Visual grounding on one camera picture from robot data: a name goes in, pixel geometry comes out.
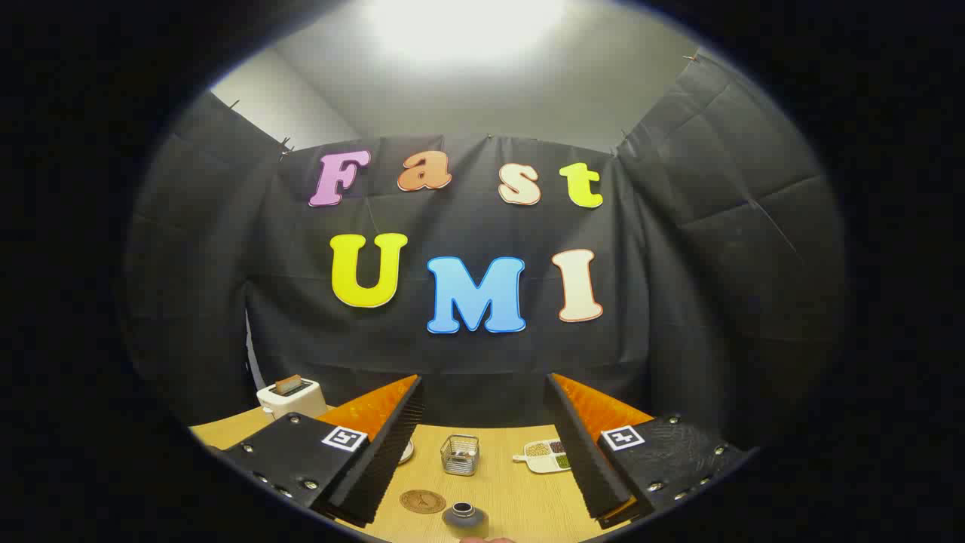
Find wooden table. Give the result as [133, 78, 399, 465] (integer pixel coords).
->
[188, 407, 642, 543]

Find silver green label bottle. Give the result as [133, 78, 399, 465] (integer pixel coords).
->
[442, 502, 491, 541]

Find cream toaster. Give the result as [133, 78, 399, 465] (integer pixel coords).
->
[256, 375, 328, 421]

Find wire mesh basket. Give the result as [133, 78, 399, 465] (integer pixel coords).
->
[440, 434, 481, 477]

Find round cork coaster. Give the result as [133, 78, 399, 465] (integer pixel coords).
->
[399, 489, 447, 515]

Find black backdrop cloth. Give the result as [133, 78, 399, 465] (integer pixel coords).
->
[124, 53, 849, 453]

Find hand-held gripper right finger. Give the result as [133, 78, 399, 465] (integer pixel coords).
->
[544, 373, 755, 529]

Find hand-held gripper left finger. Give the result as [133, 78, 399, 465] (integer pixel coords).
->
[205, 373, 425, 529]

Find white divided snack tray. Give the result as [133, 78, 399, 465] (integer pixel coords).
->
[513, 440, 574, 474]

